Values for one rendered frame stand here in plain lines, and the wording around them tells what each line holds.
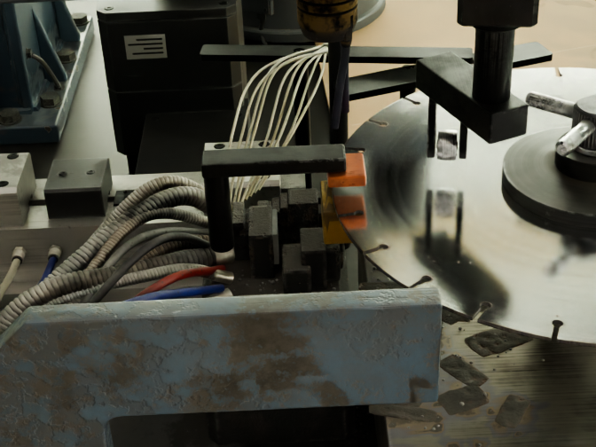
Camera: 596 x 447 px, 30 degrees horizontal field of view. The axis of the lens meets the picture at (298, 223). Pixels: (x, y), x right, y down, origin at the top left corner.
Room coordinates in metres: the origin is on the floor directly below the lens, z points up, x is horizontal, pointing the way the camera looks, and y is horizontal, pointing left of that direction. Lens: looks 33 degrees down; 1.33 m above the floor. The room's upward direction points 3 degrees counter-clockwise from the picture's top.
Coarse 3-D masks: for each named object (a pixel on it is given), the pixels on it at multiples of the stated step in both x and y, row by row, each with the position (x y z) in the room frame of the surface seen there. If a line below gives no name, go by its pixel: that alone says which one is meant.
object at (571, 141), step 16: (528, 96) 0.63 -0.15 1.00; (544, 96) 0.63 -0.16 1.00; (592, 96) 0.62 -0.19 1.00; (560, 112) 0.61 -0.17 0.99; (576, 112) 0.60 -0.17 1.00; (592, 112) 0.59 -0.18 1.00; (576, 128) 0.58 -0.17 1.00; (592, 128) 0.59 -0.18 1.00; (560, 144) 0.57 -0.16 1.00; (576, 144) 0.57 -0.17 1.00; (592, 144) 0.59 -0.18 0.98
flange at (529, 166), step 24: (528, 144) 0.64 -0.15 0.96; (552, 144) 0.63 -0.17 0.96; (504, 168) 0.61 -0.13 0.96; (528, 168) 0.60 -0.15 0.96; (552, 168) 0.60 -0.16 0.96; (576, 168) 0.59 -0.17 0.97; (528, 192) 0.58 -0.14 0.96; (552, 192) 0.57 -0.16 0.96; (576, 192) 0.57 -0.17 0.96; (552, 216) 0.56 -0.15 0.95; (576, 216) 0.55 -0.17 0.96
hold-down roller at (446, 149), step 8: (440, 136) 0.62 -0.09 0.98; (448, 136) 0.61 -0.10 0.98; (456, 136) 0.61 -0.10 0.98; (440, 144) 0.61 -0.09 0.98; (448, 144) 0.61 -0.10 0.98; (456, 144) 0.61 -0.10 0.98; (440, 152) 0.61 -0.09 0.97; (448, 152) 0.61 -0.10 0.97; (456, 152) 0.61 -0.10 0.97; (448, 160) 0.61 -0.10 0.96
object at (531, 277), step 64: (384, 128) 0.69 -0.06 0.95; (448, 128) 0.68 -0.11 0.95; (384, 192) 0.60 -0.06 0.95; (448, 192) 0.60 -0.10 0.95; (384, 256) 0.53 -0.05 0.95; (448, 256) 0.53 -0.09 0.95; (512, 256) 0.52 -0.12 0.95; (576, 256) 0.52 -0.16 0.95; (512, 320) 0.47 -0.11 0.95; (576, 320) 0.46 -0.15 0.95
